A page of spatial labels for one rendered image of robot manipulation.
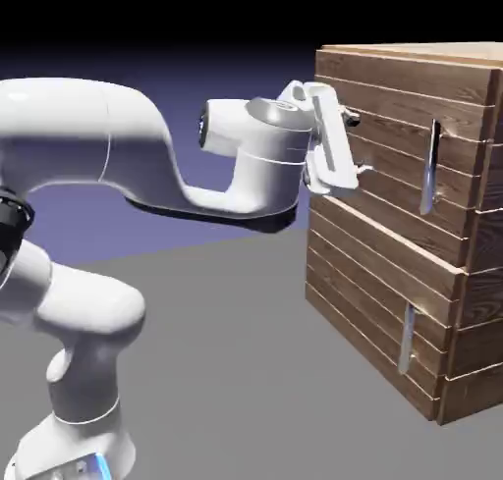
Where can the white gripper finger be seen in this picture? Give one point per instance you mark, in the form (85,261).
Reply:
(351,117)
(363,169)

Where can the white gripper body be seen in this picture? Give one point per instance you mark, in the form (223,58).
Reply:
(334,142)

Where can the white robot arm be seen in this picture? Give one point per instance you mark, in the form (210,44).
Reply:
(78,130)

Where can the large wooden cabinet door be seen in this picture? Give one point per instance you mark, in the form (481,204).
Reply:
(397,166)

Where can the brown wooden cabinet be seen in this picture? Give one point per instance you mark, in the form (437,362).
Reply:
(397,228)

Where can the small wooden cabinet door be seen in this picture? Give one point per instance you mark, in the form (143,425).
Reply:
(373,291)

